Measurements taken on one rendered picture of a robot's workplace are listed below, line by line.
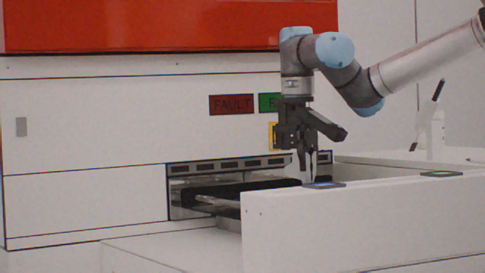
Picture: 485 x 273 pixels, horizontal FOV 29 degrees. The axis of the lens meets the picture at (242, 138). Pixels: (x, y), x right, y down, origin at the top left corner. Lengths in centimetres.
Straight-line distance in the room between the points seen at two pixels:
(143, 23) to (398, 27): 244
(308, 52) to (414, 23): 242
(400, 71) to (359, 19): 223
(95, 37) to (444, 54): 72
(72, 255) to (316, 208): 68
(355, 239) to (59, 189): 70
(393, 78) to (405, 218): 43
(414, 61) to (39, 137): 80
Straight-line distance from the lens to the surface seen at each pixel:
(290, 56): 207
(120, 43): 202
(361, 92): 205
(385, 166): 217
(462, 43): 196
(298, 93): 207
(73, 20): 199
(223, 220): 212
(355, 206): 161
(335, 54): 197
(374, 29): 428
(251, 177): 220
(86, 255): 207
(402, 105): 436
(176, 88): 213
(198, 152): 215
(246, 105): 220
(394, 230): 167
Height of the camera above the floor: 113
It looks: 3 degrees down
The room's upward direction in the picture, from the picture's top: 2 degrees counter-clockwise
